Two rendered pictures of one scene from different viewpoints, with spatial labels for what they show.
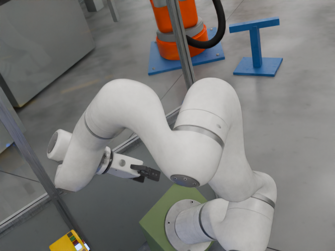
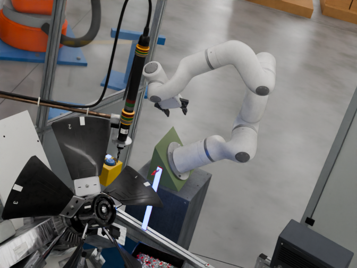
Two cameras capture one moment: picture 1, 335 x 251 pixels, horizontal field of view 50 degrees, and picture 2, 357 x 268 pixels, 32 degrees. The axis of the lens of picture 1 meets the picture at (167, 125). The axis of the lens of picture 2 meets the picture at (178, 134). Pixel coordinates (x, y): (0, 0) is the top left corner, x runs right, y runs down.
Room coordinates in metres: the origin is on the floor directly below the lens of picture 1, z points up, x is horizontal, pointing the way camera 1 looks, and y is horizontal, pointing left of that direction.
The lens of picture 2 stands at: (-1.25, 1.61, 2.56)
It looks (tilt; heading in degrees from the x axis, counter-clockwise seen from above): 28 degrees down; 323
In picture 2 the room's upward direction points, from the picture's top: 15 degrees clockwise
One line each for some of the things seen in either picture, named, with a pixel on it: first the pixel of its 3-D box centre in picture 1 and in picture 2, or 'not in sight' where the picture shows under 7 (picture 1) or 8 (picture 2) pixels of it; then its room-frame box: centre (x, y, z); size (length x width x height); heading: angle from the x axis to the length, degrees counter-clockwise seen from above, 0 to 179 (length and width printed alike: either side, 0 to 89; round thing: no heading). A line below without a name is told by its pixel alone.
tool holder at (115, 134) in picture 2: not in sight; (121, 130); (0.39, 0.63, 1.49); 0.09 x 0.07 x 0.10; 63
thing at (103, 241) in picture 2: not in sight; (100, 233); (0.44, 0.59, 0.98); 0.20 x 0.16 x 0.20; 28
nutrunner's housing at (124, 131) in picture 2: not in sight; (133, 90); (0.39, 0.62, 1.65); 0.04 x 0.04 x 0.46
